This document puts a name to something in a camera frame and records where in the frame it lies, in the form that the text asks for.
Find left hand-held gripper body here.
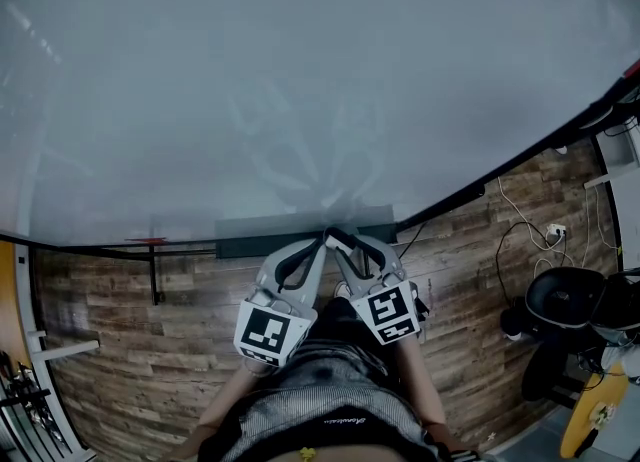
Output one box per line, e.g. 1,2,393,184
233,285,319,368

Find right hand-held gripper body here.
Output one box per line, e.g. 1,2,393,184
347,272,421,347

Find person's left forearm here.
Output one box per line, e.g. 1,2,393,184
177,358,275,462

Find person's right forearm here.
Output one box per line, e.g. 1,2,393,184
394,335,451,451

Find whiteboard on black stand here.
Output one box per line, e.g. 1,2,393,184
0,0,640,307

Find person's black trousers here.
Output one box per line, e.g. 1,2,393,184
312,295,401,391

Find person's grey knit clothing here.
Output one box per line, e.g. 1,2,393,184
234,342,431,451

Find person's black top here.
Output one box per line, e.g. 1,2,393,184
197,402,486,462

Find black shell chair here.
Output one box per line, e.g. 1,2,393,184
524,266,607,330

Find black round stool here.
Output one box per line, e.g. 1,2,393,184
519,339,584,404

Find yellow round table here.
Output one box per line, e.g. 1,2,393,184
558,360,630,462

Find black open bag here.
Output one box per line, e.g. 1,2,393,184
589,269,640,334

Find black metal railing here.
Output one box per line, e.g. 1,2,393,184
0,349,84,462

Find wooden table white legs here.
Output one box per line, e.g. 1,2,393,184
0,239,101,457

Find black cable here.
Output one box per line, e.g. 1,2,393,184
494,222,551,314

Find white cable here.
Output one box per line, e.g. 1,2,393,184
496,175,624,282

